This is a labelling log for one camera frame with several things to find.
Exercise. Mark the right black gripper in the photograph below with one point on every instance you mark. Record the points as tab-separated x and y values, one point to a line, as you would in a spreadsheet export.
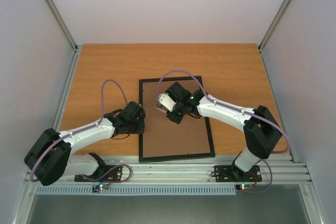
172	115

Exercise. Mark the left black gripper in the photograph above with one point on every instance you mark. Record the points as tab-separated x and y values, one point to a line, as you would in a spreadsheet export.
140	129

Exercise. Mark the clear handled screwdriver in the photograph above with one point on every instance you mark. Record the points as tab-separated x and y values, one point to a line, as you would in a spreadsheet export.
161	109

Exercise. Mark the black picture frame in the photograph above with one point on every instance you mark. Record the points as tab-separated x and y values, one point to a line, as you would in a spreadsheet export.
164	140

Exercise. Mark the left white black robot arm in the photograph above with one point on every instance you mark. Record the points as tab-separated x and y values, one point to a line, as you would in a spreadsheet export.
48	158

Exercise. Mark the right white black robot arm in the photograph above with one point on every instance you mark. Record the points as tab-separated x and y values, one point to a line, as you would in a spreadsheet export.
261	131

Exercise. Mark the left small circuit board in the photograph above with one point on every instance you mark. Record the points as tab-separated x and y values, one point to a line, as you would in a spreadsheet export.
100	187

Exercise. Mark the small circuit board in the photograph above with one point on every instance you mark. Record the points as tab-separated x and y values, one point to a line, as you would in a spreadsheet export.
100	187
245	186

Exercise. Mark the right small circuit board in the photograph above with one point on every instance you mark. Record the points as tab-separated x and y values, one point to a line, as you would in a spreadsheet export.
245	186

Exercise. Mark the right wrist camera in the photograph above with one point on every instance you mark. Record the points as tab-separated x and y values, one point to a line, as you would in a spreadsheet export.
165	101

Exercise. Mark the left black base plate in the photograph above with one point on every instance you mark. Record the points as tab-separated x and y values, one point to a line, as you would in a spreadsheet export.
110	173

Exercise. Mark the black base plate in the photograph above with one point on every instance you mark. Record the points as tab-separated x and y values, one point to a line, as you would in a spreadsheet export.
110	173
226	173

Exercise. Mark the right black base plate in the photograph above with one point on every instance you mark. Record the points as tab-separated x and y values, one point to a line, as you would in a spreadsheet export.
226	173

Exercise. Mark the grey slotted cable duct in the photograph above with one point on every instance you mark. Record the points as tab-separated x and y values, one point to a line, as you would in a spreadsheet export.
138	190

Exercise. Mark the aluminium front rail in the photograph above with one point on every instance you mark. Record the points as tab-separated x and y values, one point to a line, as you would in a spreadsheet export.
197	171

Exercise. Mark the right aluminium post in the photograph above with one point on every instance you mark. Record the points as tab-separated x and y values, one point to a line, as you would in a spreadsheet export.
273	25

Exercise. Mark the aluminium post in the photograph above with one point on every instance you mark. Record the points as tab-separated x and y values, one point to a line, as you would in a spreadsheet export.
273	25
54	10

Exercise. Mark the left aluminium post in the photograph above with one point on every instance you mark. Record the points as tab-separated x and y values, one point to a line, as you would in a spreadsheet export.
54	10

